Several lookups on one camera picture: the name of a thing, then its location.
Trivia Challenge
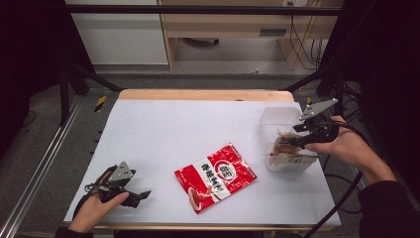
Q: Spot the bundle of hanging black cables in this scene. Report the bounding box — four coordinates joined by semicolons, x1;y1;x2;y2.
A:
288;2;329;71

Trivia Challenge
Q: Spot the person's left hand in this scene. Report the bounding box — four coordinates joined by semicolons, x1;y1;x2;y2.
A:
67;172;131;234

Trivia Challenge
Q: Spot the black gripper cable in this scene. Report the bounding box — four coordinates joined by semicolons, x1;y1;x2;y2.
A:
302;121;371;238
72;191;92;219

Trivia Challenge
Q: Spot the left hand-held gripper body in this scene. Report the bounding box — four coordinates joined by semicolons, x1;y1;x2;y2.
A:
96;161;143;209

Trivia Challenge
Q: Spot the yellow black hazard tape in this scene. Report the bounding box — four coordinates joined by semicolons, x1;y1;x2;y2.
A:
94;95;108;113

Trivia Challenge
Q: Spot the black frame crossbar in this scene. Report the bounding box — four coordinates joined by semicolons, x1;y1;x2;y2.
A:
65;4;343;16

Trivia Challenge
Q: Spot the black curtain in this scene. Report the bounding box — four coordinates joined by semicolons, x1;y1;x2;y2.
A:
316;0;420;194
0;0;97;158

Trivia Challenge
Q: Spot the beige food packet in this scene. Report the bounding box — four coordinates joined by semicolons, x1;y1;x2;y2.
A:
268;130;318;167

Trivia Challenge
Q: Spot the translucent plastic container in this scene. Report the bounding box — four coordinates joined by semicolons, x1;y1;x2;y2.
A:
260;106;319;174

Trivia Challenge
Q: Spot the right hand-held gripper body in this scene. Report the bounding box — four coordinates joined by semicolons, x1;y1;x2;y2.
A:
298;97;340;145

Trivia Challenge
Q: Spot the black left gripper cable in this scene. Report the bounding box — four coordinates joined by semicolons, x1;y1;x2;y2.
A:
72;191;92;219

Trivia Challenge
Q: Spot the wooden desk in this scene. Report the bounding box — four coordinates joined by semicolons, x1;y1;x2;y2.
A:
157;0;345;71

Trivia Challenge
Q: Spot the metal floor rail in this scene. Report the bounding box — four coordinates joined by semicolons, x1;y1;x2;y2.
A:
0;94;84;238

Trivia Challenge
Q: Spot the black metal stand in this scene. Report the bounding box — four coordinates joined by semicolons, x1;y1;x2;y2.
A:
282;63;346;117
58;63;124;127

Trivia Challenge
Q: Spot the red seasoning packet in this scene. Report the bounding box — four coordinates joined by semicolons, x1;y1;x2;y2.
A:
173;142;259;215

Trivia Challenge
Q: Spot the white cabinet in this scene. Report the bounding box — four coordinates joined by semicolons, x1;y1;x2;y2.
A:
64;0;169;65

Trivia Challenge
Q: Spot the person's right hand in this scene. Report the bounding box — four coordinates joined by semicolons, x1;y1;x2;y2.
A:
305;115;378;174

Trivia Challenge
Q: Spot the black floor cable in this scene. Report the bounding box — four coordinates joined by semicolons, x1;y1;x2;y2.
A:
322;153;365;216

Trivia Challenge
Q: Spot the wooden table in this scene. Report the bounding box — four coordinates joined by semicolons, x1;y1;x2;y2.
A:
95;88;335;232

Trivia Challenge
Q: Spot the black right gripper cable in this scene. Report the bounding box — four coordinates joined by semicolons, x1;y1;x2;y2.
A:
302;121;371;238

